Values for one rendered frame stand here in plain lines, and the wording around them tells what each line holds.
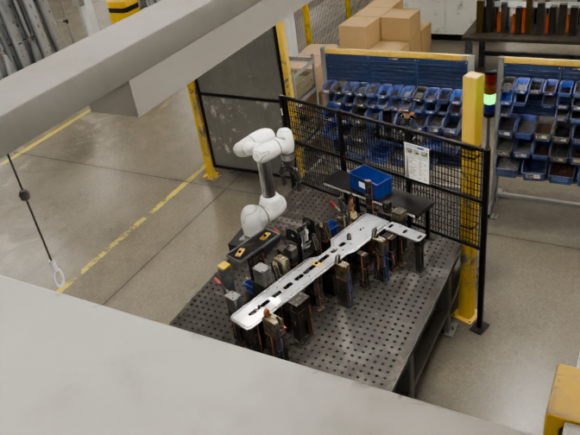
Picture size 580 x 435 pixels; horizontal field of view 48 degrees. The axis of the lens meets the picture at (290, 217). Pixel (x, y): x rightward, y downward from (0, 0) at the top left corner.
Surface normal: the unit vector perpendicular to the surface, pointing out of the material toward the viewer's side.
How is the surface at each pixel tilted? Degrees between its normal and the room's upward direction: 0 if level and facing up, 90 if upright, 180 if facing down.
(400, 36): 90
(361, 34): 90
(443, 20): 90
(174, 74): 90
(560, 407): 0
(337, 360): 0
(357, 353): 0
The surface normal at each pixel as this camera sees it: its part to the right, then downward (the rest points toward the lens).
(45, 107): 0.88, 0.16
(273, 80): -0.45, 0.55
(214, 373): -0.13, -0.83
